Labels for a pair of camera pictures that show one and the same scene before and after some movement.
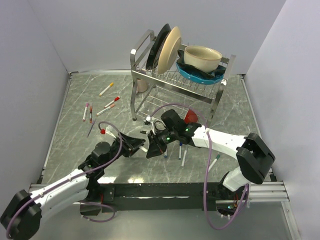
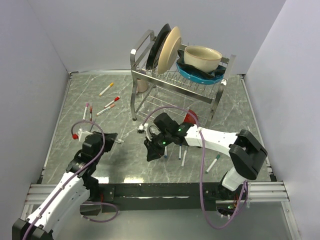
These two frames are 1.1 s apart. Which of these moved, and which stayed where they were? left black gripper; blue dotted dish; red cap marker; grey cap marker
Moved: left black gripper
Stayed: grey cap marker; red cap marker; blue dotted dish
